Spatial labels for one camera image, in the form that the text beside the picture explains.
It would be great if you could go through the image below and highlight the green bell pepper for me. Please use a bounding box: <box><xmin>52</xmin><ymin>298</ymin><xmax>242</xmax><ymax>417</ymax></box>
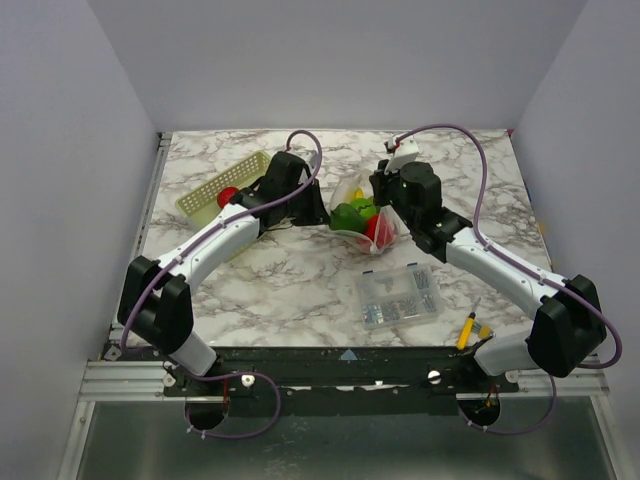
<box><xmin>329</xmin><ymin>203</ymin><xmax>366</xmax><ymax>234</ymax></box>

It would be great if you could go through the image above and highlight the green toy watermelon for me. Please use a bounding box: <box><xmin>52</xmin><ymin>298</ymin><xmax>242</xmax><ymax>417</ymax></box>
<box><xmin>349</xmin><ymin>198</ymin><xmax>379</xmax><ymax>221</ymax></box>

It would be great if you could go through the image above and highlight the clear zip top bag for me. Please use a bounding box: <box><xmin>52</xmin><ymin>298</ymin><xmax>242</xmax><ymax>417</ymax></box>
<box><xmin>328</xmin><ymin>170</ymin><xmax>401</xmax><ymax>255</ymax></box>

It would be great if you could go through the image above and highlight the red toy bell pepper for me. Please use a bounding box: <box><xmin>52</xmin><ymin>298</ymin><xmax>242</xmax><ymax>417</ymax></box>
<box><xmin>365</xmin><ymin>214</ymin><xmax>397</xmax><ymax>251</ymax></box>

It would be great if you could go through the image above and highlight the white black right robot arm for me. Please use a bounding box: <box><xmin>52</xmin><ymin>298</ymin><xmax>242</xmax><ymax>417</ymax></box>
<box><xmin>370</xmin><ymin>161</ymin><xmax>607</xmax><ymax>392</ymax></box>

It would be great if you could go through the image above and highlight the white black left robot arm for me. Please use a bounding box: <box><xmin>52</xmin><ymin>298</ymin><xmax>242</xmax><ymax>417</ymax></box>
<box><xmin>117</xmin><ymin>152</ymin><xmax>328</xmax><ymax>395</ymax></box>

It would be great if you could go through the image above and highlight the red toy strawberry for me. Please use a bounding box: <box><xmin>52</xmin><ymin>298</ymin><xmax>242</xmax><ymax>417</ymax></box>
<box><xmin>216</xmin><ymin>186</ymin><xmax>239</xmax><ymax>208</ymax></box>

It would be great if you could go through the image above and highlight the clear plastic screw box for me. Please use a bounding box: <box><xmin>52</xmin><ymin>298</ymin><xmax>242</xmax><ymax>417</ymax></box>
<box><xmin>354</xmin><ymin>262</ymin><xmax>445</xmax><ymax>329</ymax></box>

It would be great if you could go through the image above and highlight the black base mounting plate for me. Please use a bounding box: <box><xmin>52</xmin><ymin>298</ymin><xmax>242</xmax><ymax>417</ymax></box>
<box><xmin>164</xmin><ymin>347</ymin><xmax>518</xmax><ymax>417</ymax></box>

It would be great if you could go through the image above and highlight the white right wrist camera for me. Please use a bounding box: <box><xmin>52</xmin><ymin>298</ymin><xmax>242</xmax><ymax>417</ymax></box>
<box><xmin>384</xmin><ymin>137</ymin><xmax>419</xmax><ymax>174</ymax></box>

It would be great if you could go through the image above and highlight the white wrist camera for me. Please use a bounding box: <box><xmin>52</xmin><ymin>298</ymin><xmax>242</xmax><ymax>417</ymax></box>
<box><xmin>300</xmin><ymin>150</ymin><xmax>320</xmax><ymax>170</ymax></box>
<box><xmin>384</xmin><ymin>137</ymin><xmax>419</xmax><ymax>174</ymax></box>

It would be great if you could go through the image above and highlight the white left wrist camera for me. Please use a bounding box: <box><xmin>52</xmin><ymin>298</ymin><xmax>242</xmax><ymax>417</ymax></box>
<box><xmin>300</xmin><ymin>150</ymin><xmax>320</xmax><ymax>170</ymax></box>

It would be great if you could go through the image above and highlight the yellow handled screwdriver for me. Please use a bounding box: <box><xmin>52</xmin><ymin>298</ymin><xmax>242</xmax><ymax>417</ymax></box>
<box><xmin>456</xmin><ymin>297</ymin><xmax>481</xmax><ymax>350</ymax></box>

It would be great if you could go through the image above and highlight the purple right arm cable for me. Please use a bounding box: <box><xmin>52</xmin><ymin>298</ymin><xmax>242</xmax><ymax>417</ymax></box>
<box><xmin>384</xmin><ymin>123</ymin><xmax>624</xmax><ymax>435</ymax></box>

